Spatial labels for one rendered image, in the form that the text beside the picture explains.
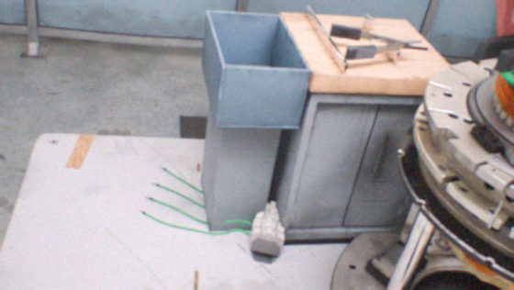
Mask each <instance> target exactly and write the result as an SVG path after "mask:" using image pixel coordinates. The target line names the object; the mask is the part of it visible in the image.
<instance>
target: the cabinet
mask: <svg viewBox="0 0 514 290"><path fill-rule="evenodd" d="M422 100H423V96H421V95H369V94H342V93H315V92H310V90H309V88H307V94H306V98H305V102H304V106H303V114H302V117H301V121H300V125H299V128H282V132H281V136H280V140H279V144H278V149H277V153H276V157H275V166H274V173H273V178H272V181H271V185H270V190H269V194H268V198H267V202H266V203H269V204H268V205H270V202H271V201H274V202H275V209H277V213H278V215H279V221H280V223H281V226H282V228H284V229H285V232H284V235H285V241H284V245H283V246H299V245H325V244H349V243H350V242H351V241H352V240H354V239H355V238H356V237H357V236H359V235H360V234H362V233H372V232H402V230H403V228H404V225H405V223H406V221H407V219H408V215H409V212H410V211H411V207H412V204H413V202H412V201H411V198H410V196H409V195H408V192H407V191H406V189H405V187H404V185H403V184H402V183H401V180H400V174H399V171H398V167H397V158H398V156H397V153H398V149H399V146H400V141H401V140H402V138H403V136H404V135H405V134H406V132H407V131H408V130H409V129H410V127H411V126H412V125H414V124H413V120H414V117H415V115H416V113H417V111H418V109H419V107H420V105H421V104H422Z"/></svg>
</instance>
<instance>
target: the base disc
mask: <svg viewBox="0 0 514 290"><path fill-rule="evenodd" d="M414 219H415V218H408V219H407V221H406V223H405V225H404V228H403V230H402V232H372V233H362V234H360V235H359V236H357V237H356V238H355V239H354V240H352V241H351V242H350V243H349V245H348V246H347V247H346V248H345V249H344V250H343V251H342V254H341V256H340V258H339V259H338V260H337V263H336V265H335V268H334V270H333V276H332V279H331V285H330V290H386V287H385V286H384V285H383V284H382V283H380V282H379V281H377V280H375V279H374V277H373V276H372V275H370V274H369V273H368V272H366V271H365V269H364V267H365V265H366V262H368V261H369V260H372V259H373V257H374V256H376V255H377V254H379V253H381V252H383V251H384V250H386V249H387V248H389V247H390V246H392V244H394V243H395V242H396V241H399V240H402V241H404V242H405V241H406V239H407V237H408V234H409V232H410V230H411V227H412V222H413V221H414ZM424 258H425V259H427V260H428V263H427V265H426V267H425V269H424V270H423V271H421V272H420V273H417V274H416V276H415V281H414V283H413V284H412V286H411V288H410V290H413V288H414V286H415V284H416V283H418V282H419V281H420V280H421V279H423V278H424V277H425V276H427V275H429V274H432V273H443V272H457V273H467V274H470V275H472V276H476V275H475V274H473V273H471V272H469V270H468V269H467V268H466V267H465V266H464V265H463V264H462V262H461V261H460V259H459V258H458V257H457V255H455V254H429V253H427V252H426V253H425V255H424ZM476 277H477V276H476Z"/></svg>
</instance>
